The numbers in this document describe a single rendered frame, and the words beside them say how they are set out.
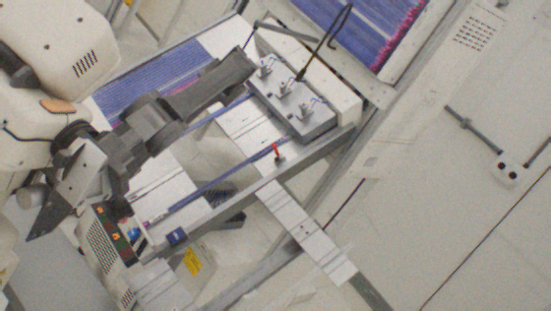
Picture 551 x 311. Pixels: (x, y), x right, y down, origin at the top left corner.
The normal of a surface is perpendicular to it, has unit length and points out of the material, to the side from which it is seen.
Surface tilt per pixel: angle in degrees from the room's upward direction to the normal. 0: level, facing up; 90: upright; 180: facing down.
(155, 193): 45
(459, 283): 90
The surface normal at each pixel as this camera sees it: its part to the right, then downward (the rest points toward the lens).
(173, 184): -0.12, -0.60
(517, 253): -0.67, -0.07
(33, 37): 0.00, -0.42
